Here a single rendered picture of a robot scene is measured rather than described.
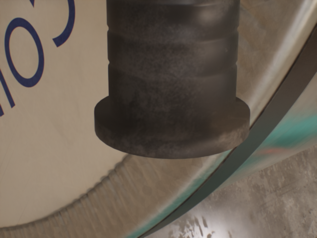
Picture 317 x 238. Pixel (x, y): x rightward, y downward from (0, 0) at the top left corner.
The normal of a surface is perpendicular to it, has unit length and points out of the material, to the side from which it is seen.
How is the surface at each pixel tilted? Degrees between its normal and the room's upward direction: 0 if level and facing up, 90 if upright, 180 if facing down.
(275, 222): 0
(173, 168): 93
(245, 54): 89
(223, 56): 25
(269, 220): 0
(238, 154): 62
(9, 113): 90
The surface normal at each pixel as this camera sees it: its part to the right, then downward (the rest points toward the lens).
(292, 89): 0.59, 0.70
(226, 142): 0.63, 0.27
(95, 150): -0.72, 0.24
